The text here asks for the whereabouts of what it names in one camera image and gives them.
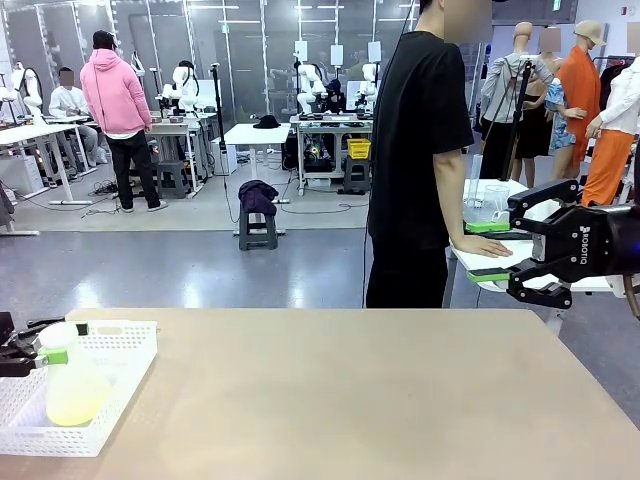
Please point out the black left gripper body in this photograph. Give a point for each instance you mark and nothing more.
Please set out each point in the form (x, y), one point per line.
(6, 330)

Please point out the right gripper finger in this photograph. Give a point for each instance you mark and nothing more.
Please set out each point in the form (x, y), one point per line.
(545, 195)
(540, 290)

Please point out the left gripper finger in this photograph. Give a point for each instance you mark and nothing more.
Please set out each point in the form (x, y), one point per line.
(20, 362)
(82, 330)

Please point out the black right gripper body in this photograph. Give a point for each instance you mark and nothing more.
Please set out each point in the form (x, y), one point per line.
(595, 245)

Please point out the translucent plastic Erlenmeyer flask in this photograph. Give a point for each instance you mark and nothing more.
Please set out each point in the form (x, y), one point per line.
(75, 395)

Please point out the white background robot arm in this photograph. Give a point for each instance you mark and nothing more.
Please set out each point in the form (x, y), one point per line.
(185, 85)
(307, 90)
(369, 85)
(27, 90)

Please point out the person's right forearm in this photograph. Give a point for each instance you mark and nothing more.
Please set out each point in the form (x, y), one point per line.
(450, 215)

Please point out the person's right hand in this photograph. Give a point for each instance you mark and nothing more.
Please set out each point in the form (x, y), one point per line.
(475, 245)

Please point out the white side table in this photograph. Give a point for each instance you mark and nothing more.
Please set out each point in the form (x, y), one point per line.
(520, 245)

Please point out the mannequin in black dress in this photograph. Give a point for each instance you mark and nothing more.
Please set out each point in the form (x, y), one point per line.
(535, 130)

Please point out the mannequin in blue patterned dress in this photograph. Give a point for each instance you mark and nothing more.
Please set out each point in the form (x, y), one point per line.
(562, 120)

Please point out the mannequin white jacket orange trousers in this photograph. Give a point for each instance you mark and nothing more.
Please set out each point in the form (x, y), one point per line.
(612, 140)

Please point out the mannequin in orange with cap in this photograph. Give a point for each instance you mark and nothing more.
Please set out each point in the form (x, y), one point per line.
(580, 95)

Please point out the mannequin in grey hoodie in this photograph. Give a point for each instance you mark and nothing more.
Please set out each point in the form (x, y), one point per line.
(502, 85)

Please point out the person in black t-shirt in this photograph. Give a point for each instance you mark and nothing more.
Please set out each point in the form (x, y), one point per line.
(410, 150)

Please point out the grey plastic stool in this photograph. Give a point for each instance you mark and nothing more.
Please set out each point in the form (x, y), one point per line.
(172, 180)

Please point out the grey stool under crate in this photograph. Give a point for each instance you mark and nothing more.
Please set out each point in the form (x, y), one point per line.
(356, 175)

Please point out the yellow plastic crate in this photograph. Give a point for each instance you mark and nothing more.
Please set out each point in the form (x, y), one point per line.
(359, 148)

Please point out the grey stool under jacket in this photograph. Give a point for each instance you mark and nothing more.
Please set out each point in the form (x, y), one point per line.
(257, 232)

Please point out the dark purple jacket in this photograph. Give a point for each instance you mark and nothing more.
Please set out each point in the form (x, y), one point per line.
(257, 195)

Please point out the seated person in white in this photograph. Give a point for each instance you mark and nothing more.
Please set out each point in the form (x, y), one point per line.
(67, 107)

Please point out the person in pink hoodie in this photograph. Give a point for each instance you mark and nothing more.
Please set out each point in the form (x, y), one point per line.
(112, 95)

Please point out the black tripod pole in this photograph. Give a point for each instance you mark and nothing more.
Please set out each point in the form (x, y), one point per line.
(217, 110)

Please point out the white standing desk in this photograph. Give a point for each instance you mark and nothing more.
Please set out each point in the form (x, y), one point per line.
(257, 135)

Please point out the black hat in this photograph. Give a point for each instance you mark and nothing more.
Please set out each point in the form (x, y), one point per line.
(266, 122)

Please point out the workbench with metal frame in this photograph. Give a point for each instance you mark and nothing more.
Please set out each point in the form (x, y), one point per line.
(180, 130)

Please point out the metal frame robot workbench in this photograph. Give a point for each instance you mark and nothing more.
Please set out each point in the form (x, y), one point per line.
(325, 120)

